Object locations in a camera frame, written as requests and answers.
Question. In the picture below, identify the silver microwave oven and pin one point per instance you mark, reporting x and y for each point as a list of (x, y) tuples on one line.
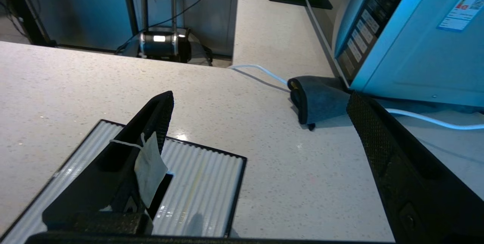
[(416, 47)]

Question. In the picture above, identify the black tissue box silver lid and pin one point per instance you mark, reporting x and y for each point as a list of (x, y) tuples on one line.
[(204, 191)]

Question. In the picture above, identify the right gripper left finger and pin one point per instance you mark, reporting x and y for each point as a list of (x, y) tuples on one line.
[(106, 183)]

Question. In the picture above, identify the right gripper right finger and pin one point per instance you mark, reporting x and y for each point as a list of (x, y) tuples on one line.
[(416, 183)]

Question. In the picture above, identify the dark grey folded cloth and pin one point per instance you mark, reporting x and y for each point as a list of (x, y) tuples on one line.
[(321, 100)]

